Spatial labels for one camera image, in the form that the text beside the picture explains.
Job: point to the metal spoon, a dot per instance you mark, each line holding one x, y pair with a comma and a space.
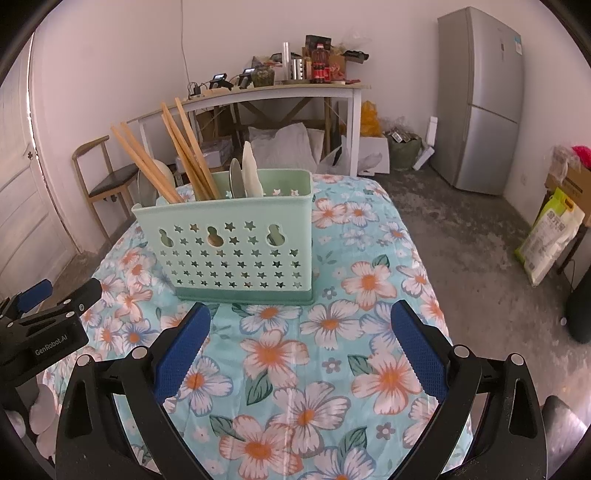
236, 180
147, 191

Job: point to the green plastic utensil basket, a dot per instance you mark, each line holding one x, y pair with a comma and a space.
295, 221

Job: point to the wooden chair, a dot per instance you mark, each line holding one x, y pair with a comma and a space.
113, 177

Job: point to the large white plastic spoon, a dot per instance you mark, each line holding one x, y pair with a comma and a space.
170, 173

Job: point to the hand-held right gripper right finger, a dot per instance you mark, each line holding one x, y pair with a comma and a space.
418, 350

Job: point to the white yellow rice bag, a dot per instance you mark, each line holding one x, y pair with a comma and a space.
549, 235

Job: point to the bunch of wooden chopsticks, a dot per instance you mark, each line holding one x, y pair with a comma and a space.
191, 157

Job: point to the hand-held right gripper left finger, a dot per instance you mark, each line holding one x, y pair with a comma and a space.
184, 350

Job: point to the black handheld device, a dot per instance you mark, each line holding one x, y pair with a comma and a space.
219, 81
247, 76

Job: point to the floral blue blanket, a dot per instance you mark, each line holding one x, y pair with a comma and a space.
300, 369

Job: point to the flat white box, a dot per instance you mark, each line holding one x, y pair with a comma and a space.
219, 154

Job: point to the white carton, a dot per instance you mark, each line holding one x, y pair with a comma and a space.
427, 152

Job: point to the green bucket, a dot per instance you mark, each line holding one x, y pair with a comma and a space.
404, 157

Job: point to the orange plastic bag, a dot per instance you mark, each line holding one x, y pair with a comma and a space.
369, 117

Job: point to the red plastic bag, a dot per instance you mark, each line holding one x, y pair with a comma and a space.
582, 154

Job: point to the small white plastic spoon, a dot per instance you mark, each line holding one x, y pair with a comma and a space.
251, 170

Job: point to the clear plastic bag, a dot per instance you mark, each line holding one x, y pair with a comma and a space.
334, 159

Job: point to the white cardboard box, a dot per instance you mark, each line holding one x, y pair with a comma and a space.
374, 159

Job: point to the white door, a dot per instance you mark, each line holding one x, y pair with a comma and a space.
27, 184

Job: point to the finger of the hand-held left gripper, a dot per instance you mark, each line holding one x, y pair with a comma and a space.
34, 293
83, 297

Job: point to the black trash bin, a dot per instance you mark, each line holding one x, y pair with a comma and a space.
581, 318

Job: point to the white pillow bags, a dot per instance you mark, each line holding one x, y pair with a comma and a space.
281, 143

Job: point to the metal canister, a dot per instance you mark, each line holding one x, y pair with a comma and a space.
298, 69

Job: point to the grey refrigerator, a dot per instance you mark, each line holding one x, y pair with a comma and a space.
480, 92

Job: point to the red cola bottle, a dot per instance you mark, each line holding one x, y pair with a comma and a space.
319, 64

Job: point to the white table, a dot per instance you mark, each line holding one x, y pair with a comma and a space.
354, 134

